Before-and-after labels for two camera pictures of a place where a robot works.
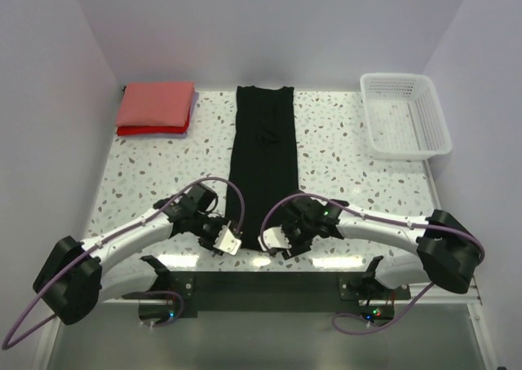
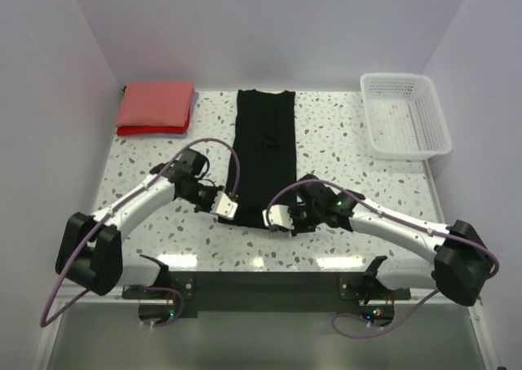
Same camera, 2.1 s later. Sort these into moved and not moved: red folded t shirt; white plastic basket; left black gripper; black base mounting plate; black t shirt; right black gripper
Moved: right black gripper; black t shirt; left black gripper
Not moved: red folded t shirt; black base mounting plate; white plastic basket
